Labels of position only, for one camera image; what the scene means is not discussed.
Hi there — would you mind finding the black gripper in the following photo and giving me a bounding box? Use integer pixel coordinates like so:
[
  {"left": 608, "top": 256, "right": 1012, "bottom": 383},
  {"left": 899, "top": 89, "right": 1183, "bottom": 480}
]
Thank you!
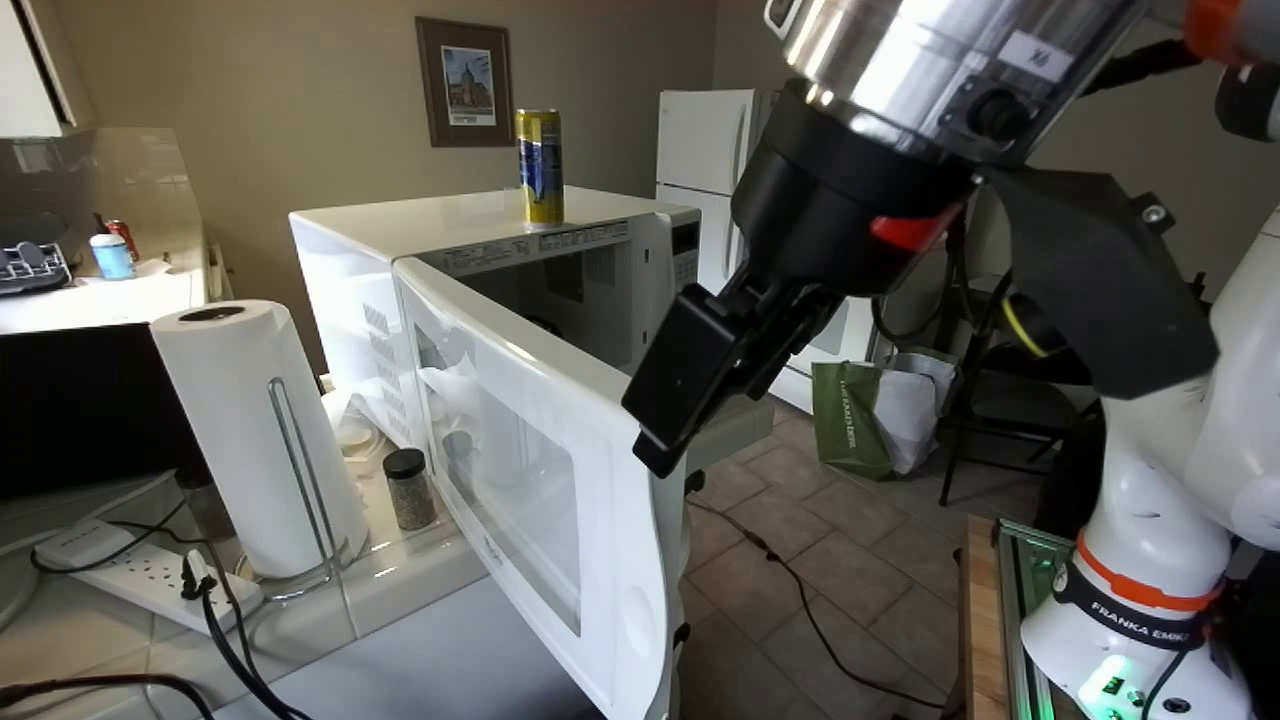
[{"left": 622, "top": 79, "right": 973, "bottom": 476}]

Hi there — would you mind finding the white microwave door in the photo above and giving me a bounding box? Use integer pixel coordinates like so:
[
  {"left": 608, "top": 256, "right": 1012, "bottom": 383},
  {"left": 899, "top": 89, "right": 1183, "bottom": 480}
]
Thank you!
[{"left": 393, "top": 262, "right": 685, "bottom": 720}]

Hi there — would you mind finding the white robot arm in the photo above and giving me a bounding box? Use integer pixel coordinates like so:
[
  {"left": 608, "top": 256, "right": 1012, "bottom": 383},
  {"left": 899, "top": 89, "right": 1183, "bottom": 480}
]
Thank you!
[{"left": 622, "top": 0, "right": 1280, "bottom": 720}]

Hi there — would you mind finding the white microwave body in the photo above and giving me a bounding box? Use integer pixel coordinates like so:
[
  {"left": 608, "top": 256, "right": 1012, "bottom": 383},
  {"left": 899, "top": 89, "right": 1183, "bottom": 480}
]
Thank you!
[{"left": 289, "top": 188, "right": 699, "bottom": 444}]

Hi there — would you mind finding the white stove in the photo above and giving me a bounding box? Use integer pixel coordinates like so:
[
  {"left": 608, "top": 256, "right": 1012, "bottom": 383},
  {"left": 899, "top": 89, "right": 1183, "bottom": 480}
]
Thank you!
[{"left": 773, "top": 299, "right": 877, "bottom": 414}]

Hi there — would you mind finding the green white shopping bag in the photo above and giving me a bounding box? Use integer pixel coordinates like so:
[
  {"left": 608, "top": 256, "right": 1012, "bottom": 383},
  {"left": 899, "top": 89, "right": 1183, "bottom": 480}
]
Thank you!
[{"left": 813, "top": 351, "right": 955, "bottom": 480}]

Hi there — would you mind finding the white refrigerator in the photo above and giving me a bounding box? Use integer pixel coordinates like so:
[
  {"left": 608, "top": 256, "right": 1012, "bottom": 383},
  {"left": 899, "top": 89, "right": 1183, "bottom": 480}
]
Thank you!
[{"left": 656, "top": 89, "right": 755, "bottom": 293}]

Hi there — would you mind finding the yellow blue spray can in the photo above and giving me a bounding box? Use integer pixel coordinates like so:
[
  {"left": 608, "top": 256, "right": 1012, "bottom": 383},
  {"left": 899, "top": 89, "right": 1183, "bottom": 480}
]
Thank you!
[{"left": 516, "top": 110, "right": 564, "bottom": 228}]

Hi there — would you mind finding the black folding table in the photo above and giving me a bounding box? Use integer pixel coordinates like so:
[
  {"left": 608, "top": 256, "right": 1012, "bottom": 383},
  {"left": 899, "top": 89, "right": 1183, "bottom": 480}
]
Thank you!
[{"left": 940, "top": 277, "right": 1091, "bottom": 502}]

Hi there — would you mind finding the small dark-lidded jar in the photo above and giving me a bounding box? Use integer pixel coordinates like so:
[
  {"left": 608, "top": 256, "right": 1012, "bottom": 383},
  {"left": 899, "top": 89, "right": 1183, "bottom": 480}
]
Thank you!
[{"left": 383, "top": 450, "right": 434, "bottom": 532}]

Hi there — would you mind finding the metal paper towel holder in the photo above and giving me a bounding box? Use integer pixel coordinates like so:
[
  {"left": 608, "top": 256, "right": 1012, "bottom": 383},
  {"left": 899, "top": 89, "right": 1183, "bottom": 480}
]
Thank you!
[{"left": 242, "top": 375, "right": 369, "bottom": 581}]

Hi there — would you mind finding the white paper towel roll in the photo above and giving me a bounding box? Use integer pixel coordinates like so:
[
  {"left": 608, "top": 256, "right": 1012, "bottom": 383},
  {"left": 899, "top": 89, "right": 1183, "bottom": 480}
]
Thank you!
[{"left": 146, "top": 299, "right": 369, "bottom": 581}]

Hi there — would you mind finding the white power strip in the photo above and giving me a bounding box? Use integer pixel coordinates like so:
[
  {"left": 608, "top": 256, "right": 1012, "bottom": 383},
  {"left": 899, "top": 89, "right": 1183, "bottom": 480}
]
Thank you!
[{"left": 34, "top": 522, "right": 265, "bottom": 633}]

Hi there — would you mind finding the blue white bottle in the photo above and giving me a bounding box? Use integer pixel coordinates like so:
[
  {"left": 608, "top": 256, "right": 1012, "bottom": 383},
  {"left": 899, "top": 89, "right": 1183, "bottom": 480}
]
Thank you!
[{"left": 88, "top": 233, "right": 136, "bottom": 281}]

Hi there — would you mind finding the black monitor screen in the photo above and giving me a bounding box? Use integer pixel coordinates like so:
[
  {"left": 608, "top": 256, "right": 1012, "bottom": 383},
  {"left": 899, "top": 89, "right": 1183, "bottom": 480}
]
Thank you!
[{"left": 0, "top": 325, "right": 208, "bottom": 502}]

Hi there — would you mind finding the dark dish rack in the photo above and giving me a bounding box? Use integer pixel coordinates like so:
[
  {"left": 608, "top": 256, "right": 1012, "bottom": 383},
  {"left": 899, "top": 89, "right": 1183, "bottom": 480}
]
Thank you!
[{"left": 0, "top": 241, "right": 71, "bottom": 298}]

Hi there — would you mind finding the black cable on floor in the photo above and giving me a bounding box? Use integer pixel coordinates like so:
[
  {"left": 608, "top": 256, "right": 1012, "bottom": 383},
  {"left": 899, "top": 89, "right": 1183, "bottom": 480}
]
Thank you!
[{"left": 685, "top": 469, "right": 953, "bottom": 718}]

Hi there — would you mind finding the framed picture dark frame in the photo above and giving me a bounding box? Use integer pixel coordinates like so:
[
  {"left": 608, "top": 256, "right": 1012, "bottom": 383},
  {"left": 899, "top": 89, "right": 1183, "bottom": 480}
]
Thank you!
[{"left": 414, "top": 18, "right": 512, "bottom": 150}]

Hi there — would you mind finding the black power cable on counter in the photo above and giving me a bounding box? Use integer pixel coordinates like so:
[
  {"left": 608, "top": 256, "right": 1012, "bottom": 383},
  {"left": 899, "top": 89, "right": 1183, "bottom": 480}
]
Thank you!
[{"left": 0, "top": 491, "right": 310, "bottom": 720}]

